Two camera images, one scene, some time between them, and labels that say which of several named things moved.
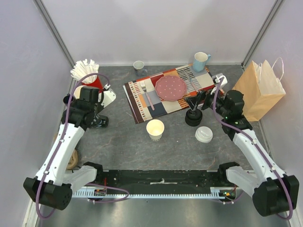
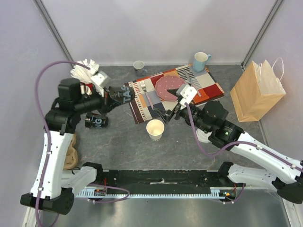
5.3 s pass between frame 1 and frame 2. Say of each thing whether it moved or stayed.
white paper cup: stayed
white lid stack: stayed
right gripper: moved
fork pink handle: stayed
